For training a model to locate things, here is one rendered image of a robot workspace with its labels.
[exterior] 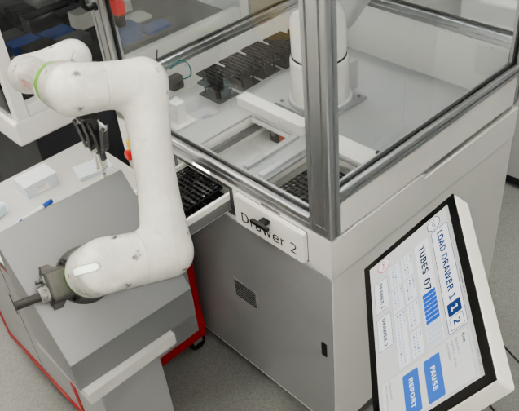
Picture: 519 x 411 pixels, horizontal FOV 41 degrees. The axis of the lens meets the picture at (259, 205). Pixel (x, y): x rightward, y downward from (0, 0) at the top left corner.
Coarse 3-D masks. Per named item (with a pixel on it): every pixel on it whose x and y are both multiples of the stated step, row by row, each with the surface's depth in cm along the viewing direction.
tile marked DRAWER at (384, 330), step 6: (390, 312) 156; (384, 318) 157; (390, 318) 155; (378, 324) 158; (384, 324) 156; (390, 324) 154; (378, 330) 157; (384, 330) 155; (390, 330) 153; (378, 336) 156; (384, 336) 154; (390, 336) 152; (378, 342) 154; (384, 342) 153; (390, 342) 150; (384, 348) 152
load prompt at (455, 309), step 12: (444, 228) 155; (432, 240) 157; (444, 240) 153; (444, 252) 150; (444, 264) 148; (444, 276) 146; (456, 276) 143; (444, 288) 144; (456, 288) 141; (444, 300) 142; (456, 300) 139; (456, 312) 137; (456, 324) 135
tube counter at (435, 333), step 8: (424, 280) 151; (432, 280) 149; (424, 288) 150; (432, 288) 148; (424, 296) 148; (432, 296) 146; (424, 304) 147; (432, 304) 145; (424, 312) 146; (432, 312) 144; (440, 312) 141; (424, 320) 144; (432, 320) 142; (440, 320) 140; (432, 328) 141; (440, 328) 139; (432, 336) 140; (440, 336) 137; (432, 344) 138
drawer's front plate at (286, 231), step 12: (240, 204) 210; (252, 204) 206; (240, 216) 214; (252, 216) 209; (264, 216) 204; (276, 216) 201; (252, 228) 212; (276, 228) 202; (288, 228) 197; (276, 240) 205; (288, 240) 200; (300, 240) 195; (288, 252) 203; (300, 252) 199
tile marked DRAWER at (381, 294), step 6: (384, 282) 165; (378, 288) 166; (384, 288) 164; (378, 294) 164; (384, 294) 162; (378, 300) 163; (384, 300) 161; (378, 306) 162; (384, 306) 160; (378, 312) 161
